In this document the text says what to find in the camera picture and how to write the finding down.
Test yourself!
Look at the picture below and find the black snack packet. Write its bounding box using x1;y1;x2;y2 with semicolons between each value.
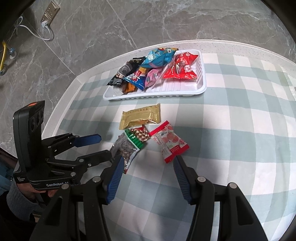
107;58;145;87

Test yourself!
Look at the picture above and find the small blue red snack packet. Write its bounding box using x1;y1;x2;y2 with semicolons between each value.
123;67;149;91

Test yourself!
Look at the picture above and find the person's left forearm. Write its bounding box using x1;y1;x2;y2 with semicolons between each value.
6;183;45;216

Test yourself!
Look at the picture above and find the pink snack packet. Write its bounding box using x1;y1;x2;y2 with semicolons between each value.
144;57;177;90

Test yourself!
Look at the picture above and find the person's left hand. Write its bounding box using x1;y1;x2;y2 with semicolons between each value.
16;182;58;198

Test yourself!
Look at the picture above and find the white table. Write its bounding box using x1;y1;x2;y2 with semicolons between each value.
42;39;296;241

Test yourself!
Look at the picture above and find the green clear seed packet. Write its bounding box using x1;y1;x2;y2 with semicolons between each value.
110;128;144;174

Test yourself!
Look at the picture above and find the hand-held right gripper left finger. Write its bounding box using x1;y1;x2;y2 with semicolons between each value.
29;155;125;241

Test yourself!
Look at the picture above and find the blue cloth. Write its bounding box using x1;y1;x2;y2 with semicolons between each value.
0;159;15;193

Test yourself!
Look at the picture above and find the white ribbed plastic tray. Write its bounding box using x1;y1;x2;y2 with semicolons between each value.
103;49;207;101

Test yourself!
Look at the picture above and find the large blue snack packet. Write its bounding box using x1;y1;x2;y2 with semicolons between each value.
140;47;179;69

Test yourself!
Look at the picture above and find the white power cable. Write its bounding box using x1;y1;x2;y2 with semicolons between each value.
10;16;55;42

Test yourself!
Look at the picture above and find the gold snack packet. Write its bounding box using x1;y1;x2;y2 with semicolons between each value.
118;103;161;130

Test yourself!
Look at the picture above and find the red white fruit-print packet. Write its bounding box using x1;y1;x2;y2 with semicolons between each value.
149;120;189;164

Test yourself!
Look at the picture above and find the red triangle-pattern snack packet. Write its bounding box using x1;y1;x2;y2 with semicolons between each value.
130;124;151;142

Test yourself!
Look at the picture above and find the gold wall socket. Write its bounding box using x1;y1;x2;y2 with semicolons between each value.
40;0;61;23

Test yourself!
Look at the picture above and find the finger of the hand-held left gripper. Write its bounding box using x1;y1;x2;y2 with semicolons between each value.
46;149;116;184
42;133;102;154

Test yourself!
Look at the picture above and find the yellow pipe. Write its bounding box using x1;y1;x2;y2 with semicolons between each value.
0;41;7;76

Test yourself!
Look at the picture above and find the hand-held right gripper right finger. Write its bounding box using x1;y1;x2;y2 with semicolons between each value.
173;154;269;241

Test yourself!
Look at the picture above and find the orange snack packet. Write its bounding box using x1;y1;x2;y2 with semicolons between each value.
121;82;136;94

